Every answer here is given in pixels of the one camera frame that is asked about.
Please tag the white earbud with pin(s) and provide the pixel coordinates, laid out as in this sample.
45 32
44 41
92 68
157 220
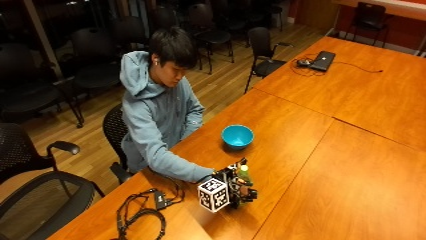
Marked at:
155 61

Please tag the black mesh office chair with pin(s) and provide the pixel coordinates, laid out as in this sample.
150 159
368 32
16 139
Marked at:
114 133

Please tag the small green bottle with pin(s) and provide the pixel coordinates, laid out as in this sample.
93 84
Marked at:
243 173

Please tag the blue bowl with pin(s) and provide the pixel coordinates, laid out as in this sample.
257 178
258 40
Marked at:
237 136

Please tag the black laptop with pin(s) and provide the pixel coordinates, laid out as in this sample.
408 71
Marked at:
322 60

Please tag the white cube with black markers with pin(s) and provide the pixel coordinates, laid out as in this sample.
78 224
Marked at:
213 196

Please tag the black mesh armchair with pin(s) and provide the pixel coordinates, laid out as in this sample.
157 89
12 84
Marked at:
40 206
21 150

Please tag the person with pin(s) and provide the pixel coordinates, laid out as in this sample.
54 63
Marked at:
159 110

